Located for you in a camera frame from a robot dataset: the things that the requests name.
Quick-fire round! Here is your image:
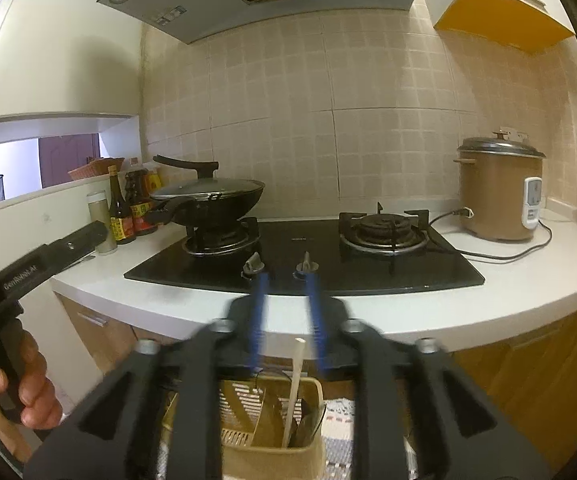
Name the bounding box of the thin dark sauce bottle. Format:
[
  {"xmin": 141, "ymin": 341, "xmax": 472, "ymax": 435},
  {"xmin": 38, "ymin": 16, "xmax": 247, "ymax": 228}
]
[{"xmin": 107, "ymin": 165, "xmax": 137, "ymax": 246}]

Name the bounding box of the white canister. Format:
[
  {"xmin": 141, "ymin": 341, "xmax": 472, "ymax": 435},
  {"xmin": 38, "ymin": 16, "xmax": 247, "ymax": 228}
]
[{"xmin": 87, "ymin": 191, "xmax": 118, "ymax": 256}]

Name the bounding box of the person's left hand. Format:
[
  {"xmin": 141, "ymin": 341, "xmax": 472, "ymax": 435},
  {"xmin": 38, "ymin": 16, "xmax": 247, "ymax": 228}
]
[{"xmin": 0, "ymin": 331, "xmax": 64, "ymax": 431}]

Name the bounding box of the glass lid with black handle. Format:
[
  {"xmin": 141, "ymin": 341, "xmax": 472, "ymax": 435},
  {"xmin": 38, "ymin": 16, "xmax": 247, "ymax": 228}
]
[{"xmin": 150, "ymin": 155, "xmax": 260, "ymax": 202}]

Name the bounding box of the white kitchen countertop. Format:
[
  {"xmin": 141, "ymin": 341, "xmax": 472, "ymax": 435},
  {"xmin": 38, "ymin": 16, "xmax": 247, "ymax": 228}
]
[{"xmin": 50, "ymin": 195, "xmax": 577, "ymax": 357}]

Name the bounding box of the black gas stove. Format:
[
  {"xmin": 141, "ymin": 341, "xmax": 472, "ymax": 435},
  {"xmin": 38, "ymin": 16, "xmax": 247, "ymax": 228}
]
[{"xmin": 123, "ymin": 202, "xmax": 486, "ymax": 297}]

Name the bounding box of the tan plastic utensil basket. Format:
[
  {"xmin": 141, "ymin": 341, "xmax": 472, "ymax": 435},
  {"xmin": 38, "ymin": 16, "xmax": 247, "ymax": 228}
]
[{"xmin": 161, "ymin": 376, "xmax": 327, "ymax": 480}]

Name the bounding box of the large dark sauce bottle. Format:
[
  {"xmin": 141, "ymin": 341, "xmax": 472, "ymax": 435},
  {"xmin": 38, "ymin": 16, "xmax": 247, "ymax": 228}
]
[{"xmin": 125, "ymin": 157, "xmax": 160, "ymax": 237}]

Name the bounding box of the black power cable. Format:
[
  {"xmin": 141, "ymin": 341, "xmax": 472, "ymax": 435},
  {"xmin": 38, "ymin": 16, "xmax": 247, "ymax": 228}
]
[{"xmin": 429, "ymin": 207, "xmax": 554, "ymax": 262}]

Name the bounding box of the wicker basket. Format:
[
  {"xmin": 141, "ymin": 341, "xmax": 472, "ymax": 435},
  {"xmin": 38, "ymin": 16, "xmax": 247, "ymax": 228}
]
[{"xmin": 67, "ymin": 157, "xmax": 126, "ymax": 183}]

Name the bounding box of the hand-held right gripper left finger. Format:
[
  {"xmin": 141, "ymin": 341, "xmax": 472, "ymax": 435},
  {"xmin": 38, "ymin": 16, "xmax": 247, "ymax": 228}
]
[{"xmin": 23, "ymin": 270, "xmax": 289, "ymax": 480}]

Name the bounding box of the white and yellow wall cabinet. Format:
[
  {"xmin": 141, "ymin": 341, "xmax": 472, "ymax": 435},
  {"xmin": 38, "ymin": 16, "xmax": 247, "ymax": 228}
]
[{"xmin": 433, "ymin": 0, "xmax": 577, "ymax": 56}]

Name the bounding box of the dark purple door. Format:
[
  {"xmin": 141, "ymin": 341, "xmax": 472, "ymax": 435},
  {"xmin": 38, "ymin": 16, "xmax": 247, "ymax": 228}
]
[{"xmin": 38, "ymin": 133, "xmax": 100, "ymax": 189}]

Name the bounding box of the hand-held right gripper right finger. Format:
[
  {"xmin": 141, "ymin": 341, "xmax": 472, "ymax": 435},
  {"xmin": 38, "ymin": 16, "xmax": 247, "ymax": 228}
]
[{"xmin": 303, "ymin": 272, "xmax": 554, "ymax": 480}]

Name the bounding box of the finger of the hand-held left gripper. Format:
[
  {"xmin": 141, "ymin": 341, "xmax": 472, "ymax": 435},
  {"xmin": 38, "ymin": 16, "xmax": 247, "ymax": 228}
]
[{"xmin": 42, "ymin": 223, "xmax": 108, "ymax": 277}]

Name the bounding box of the wooden base cabinet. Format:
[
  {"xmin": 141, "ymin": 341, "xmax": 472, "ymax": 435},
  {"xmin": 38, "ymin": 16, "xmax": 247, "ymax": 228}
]
[{"xmin": 53, "ymin": 290, "xmax": 577, "ymax": 480}]

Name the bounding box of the striped woven tablecloth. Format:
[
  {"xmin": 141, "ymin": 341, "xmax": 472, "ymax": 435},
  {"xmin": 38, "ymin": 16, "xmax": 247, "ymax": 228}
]
[{"xmin": 320, "ymin": 396, "xmax": 419, "ymax": 480}]

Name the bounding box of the brown rice cooker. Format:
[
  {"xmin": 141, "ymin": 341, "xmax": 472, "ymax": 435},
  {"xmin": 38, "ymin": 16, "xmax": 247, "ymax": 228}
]
[{"xmin": 453, "ymin": 131, "xmax": 547, "ymax": 242}]

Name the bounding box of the black wok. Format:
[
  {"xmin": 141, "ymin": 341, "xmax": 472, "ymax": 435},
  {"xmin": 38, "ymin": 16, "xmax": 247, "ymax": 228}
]
[{"xmin": 146, "ymin": 178, "xmax": 266, "ymax": 229}]

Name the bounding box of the white plug-in power meter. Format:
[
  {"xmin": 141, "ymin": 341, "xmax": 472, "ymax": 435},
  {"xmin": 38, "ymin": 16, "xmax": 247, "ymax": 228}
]
[{"xmin": 521, "ymin": 176, "xmax": 545, "ymax": 229}]

